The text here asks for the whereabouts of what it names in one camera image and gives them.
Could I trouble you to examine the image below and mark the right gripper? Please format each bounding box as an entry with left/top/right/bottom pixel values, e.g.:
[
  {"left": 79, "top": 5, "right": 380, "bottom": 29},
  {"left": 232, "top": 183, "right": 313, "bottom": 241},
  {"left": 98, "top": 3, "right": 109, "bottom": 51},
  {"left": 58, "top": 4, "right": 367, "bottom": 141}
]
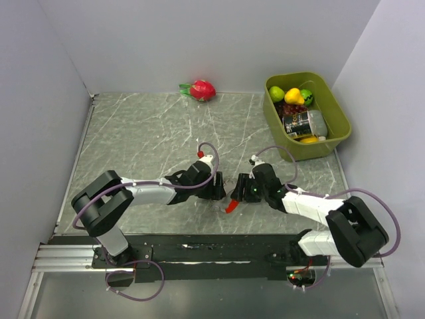
[{"left": 230, "top": 173, "right": 268, "bottom": 203}]

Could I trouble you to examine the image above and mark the red and silver key organizer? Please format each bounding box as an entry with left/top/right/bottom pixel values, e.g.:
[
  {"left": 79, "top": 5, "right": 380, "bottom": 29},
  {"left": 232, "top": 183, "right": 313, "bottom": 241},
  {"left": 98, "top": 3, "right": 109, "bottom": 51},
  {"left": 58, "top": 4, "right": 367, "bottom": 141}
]
[{"left": 212, "top": 179, "right": 240, "bottom": 214}]

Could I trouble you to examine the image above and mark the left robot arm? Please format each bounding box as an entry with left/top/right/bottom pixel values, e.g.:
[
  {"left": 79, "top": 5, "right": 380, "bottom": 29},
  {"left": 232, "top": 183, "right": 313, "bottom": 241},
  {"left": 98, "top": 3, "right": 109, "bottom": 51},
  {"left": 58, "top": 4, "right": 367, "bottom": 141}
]
[{"left": 71, "top": 156, "right": 225, "bottom": 267}]

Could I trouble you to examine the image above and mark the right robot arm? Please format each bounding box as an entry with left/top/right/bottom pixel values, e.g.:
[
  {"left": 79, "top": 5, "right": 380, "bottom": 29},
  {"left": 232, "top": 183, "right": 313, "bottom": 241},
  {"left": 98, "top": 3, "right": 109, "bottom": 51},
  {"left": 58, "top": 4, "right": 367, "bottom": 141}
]
[{"left": 226, "top": 161, "right": 389, "bottom": 268}]

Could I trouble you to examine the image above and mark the yellow lemon toy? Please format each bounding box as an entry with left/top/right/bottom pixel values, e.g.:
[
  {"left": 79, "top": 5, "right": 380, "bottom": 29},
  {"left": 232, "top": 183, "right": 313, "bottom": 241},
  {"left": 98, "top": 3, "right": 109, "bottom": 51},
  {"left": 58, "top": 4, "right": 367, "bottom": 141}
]
[{"left": 299, "top": 136, "right": 318, "bottom": 144}]

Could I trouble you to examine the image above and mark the dark red grapes toy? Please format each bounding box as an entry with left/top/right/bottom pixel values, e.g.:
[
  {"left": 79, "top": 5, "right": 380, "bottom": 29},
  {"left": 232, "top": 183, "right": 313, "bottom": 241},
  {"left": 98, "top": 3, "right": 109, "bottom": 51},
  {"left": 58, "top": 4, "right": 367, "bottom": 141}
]
[{"left": 274, "top": 100, "right": 308, "bottom": 118}]

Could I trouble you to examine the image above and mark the black labelled cup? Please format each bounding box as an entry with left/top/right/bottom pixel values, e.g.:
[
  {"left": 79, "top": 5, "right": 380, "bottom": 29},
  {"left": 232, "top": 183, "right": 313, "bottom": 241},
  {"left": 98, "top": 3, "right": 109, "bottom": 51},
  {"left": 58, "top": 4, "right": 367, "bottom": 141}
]
[{"left": 282, "top": 110, "right": 328, "bottom": 139}]

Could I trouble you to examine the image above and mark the red dragon fruit toy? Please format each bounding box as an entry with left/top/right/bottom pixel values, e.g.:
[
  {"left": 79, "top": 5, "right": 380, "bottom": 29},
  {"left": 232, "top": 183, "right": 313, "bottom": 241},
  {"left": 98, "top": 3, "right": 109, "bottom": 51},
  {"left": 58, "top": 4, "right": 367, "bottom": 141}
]
[{"left": 179, "top": 80, "right": 216, "bottom": 102}]

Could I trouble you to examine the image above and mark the green lime toy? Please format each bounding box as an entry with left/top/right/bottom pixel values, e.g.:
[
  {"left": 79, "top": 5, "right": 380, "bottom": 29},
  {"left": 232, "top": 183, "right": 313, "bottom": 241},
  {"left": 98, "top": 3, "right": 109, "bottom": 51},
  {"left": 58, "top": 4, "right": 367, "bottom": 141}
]
[{"left": 268, "top": 86, "right": 285, "bottom": 103}]

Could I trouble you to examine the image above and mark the yellow pear toy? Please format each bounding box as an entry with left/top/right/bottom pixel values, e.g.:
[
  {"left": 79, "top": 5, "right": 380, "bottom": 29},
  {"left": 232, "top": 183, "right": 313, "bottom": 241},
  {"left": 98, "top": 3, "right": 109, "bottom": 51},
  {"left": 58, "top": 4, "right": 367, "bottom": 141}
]
[{"left": 284, "top": 88, "right": 305, "bottom": 105}]

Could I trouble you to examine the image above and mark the green watermelon toy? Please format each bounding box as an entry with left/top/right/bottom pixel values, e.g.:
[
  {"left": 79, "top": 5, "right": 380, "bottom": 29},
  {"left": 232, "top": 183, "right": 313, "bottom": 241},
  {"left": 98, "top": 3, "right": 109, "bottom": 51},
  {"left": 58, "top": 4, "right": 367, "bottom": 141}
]
[{"left": 300, "top": 89, "right": 313, "bottom": 106}]

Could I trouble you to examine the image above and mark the olive green plastic bin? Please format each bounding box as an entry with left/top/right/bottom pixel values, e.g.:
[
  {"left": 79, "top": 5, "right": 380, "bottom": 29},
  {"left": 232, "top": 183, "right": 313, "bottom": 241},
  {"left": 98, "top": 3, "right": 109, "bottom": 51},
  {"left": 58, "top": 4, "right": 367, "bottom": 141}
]
[{"left": 263, "top": 72, "right": 351, "bottom": 161}]

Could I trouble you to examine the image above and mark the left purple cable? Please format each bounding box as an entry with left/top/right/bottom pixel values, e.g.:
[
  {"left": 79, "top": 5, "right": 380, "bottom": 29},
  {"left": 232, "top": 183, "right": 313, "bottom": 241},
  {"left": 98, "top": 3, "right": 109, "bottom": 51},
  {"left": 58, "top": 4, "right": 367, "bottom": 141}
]
[{"left": 72, "top": 142, "right": 220, "bottom": 302}]

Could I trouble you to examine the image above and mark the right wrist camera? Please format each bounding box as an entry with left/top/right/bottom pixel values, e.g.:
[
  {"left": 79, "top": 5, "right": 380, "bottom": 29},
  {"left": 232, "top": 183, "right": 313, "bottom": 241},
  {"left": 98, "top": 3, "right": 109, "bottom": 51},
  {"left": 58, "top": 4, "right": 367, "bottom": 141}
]
[{"left": 249, "top": 155, "right": 264, "bottom": 167}]

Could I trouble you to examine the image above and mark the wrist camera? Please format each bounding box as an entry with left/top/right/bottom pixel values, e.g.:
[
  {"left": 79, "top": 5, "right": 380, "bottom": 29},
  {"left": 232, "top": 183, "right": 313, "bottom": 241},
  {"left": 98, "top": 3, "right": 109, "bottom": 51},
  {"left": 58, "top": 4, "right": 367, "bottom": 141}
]
[
  {"left": 197, "top": 151, "right": 214, "bottom": 169},
  {"left": 249, "top": 155, "right": 264, "bottom": 167}
]

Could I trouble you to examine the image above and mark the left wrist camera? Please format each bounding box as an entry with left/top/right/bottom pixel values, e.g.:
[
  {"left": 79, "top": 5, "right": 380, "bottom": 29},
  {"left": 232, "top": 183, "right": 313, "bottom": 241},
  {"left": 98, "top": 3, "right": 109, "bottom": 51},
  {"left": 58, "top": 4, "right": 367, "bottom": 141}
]
[{"left": 197, "top": 151, "right": 214, "bottom": 169}]

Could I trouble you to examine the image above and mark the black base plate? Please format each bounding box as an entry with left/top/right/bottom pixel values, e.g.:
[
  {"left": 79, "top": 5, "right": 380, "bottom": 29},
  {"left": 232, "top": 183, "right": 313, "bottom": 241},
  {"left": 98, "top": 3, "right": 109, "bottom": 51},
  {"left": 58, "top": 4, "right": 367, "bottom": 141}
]
[{"left": 92, "top": 234, "right": 327, "bottom": 283}]

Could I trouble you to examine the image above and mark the aluminium rail frame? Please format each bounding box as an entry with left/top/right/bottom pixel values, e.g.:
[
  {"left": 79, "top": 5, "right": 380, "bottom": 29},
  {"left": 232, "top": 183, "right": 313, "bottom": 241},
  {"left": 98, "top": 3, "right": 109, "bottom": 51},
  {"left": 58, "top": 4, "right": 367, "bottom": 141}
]
[{"left": 31, "top": 244, "right": 100, "bottom": 273}]

